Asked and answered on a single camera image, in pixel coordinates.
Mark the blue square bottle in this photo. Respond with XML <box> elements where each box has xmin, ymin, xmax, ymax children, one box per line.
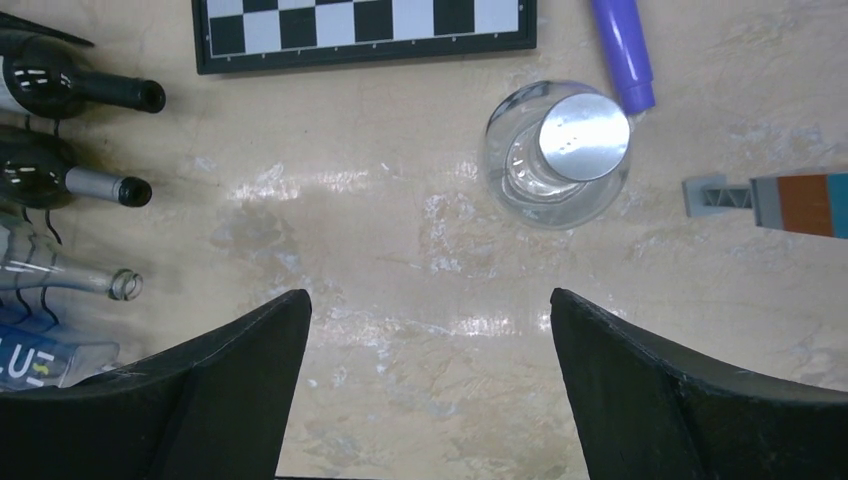
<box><xmin>1</xmin><ymin>308</ymin><xmax>120</xmax><ymax>391</ymax></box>

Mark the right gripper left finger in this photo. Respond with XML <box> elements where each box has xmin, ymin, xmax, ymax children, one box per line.
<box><xmin>1</xmin><ymin>290</ymin><xmax>312</xmax><ymax>479</ymax></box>

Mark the purple flashlight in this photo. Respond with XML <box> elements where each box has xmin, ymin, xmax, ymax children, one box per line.
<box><xmin>590</xmin><ymin>0</ymin><xmax>656</xmax><ymax>115</ymax></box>

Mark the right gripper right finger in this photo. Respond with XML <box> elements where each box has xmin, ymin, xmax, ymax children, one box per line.
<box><xmin>550</xmin><ymin>288</ymin><xmax>847</xmax><ymax>479</ymax></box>

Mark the green bottle grey neck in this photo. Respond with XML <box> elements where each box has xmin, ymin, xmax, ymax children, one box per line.
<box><xmin>1</xmin><ymin>125</ymin><xmax>153</xmax><ymax>210</ymax></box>

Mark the clear wine bottle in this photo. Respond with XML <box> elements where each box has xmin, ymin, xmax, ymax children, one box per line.
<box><xmin>1</xmin><ymin>213</ymin><xmax>143</xmax><ymax>301</ymax></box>

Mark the clear bottle silver cap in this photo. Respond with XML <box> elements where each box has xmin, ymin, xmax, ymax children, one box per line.
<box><xmin>479</xmin><ymin>80</ymin><xmax>631</xmax><ymax>230</ymax></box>

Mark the black white chessboard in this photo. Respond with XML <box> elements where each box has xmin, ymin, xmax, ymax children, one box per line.
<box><xmin>192</xmin><ymin>0</ymin><xmax>537</xmax><ymax>75</ymax></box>

